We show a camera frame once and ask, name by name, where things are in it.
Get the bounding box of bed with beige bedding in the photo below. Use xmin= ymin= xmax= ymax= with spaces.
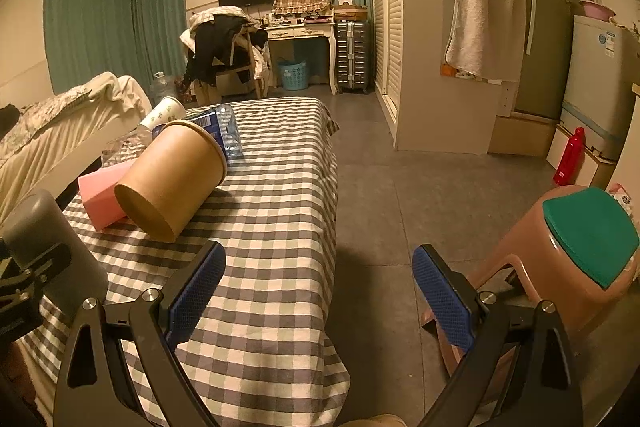
xmin=0 ymin=72 xmax=153 ymax=228

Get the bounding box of white louvered wardrobe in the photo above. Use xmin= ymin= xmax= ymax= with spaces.
xmin=367 ymin=0 xmax=521 ymax=156

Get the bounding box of white patterned paper cup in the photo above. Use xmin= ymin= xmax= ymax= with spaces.
xmin=137 ymin=96 xmax=187 ymax=134

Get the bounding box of silver suitcase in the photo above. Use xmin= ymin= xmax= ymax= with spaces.
xmin=334 ymin=19 xmax=373 ymax=95

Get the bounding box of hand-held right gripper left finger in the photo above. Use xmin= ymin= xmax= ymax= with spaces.
xmin=52 ymin=240 xmax=227 ymax=427

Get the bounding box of wooden chair with clothes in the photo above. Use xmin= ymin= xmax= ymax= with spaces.
xmin=180 ymin=6 xmax=271 ymax=106

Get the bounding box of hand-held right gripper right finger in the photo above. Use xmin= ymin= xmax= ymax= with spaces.
xmin=411 ymin=244 xmax=587 ymax=427

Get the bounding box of cardboard box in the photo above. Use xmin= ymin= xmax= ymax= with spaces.
xmin=488 ymin=112 xmax=558 ymax=158

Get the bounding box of checkered tablecloth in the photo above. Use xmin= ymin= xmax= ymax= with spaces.
xmin=15 ymin=97 xmax=352 ymax=427

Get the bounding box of green stool cushion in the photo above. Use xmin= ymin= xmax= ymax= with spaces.
xmin=543 ymin=187 xmax=640 ymax=291

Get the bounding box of large water jug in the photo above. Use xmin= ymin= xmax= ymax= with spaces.
xmin=150 ymin=72 xmax=177 ymax=106

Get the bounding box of brown stool with green seat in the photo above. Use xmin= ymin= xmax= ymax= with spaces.
xmin=419 ymin=185 xmax=640 ymax=378

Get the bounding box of clear plastic water bottle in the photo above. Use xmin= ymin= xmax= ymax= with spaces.
xmin=152 ymin=104 xmax=245 ymax=164

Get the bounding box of red thermos bottle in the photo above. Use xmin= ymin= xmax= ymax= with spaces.
xmin=553 ymin=127 xmax=586 ymax=187

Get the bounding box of brown paper cup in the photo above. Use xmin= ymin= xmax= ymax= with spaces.
xmin=114 ymin=120 xmax=229 ymax=244

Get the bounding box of blue laundry basket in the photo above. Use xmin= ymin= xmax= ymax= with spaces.
xmin=276 ymin=60 xmax=307 ymax=90

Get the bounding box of pink plastic basin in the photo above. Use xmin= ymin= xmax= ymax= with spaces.
xmin=579 ymin=0 xmax=617 ymax=20

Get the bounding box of white refrigerator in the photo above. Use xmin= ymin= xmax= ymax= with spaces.
xmin=560 ymin=14 xmax=637 ymax=162

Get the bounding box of pink sponge block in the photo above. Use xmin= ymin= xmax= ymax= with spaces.
xmin=77 ymin=164 xmax=133 ymax=231

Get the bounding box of crumpled clear plastic wrap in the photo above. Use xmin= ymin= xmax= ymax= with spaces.
xmin=100 ymin=129 xmax=153 ymax=170

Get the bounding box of white dressing table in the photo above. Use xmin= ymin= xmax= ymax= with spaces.
xmin=263 ymin=9 xmax=339 ymax=96

